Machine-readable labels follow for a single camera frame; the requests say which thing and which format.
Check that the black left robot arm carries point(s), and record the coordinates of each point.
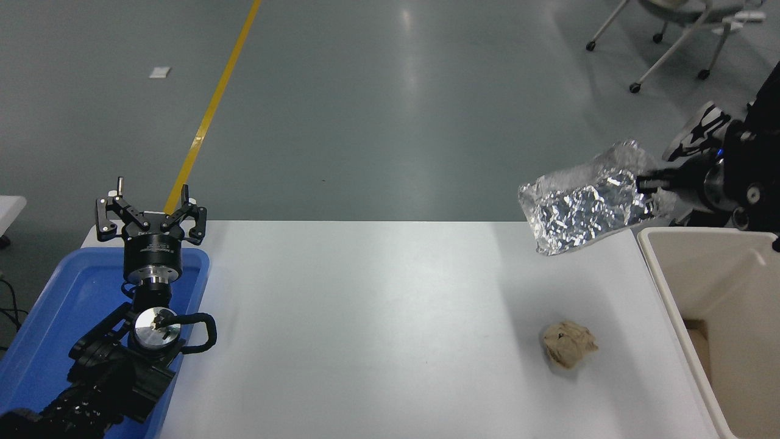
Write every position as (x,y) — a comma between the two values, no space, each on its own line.
(113,378)

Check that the blue plastic tray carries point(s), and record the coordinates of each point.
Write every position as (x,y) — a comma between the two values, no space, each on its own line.
(55,317)

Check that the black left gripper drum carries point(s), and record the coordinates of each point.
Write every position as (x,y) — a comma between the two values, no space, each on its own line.
(153,256)

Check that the crumpled tan paper ball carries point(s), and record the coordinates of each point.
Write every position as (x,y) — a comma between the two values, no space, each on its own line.
(568,344)

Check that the white paper scrap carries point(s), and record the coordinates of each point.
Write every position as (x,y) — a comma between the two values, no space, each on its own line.
(160,72)

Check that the white-legged swivel chair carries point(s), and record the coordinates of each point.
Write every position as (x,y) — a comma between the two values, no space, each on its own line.
(682,36)

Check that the person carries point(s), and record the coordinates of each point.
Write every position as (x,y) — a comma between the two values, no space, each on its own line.
(701,131)

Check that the white side table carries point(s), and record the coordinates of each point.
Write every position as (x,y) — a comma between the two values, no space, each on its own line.
(9,213)

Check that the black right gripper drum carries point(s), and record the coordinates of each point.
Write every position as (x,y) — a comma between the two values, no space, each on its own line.
(691,180)

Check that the silver foil plate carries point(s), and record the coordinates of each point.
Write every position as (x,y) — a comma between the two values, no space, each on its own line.
(579,207)

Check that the large pale plastic bin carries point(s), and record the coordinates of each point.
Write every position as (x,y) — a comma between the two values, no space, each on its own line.
(688,262)

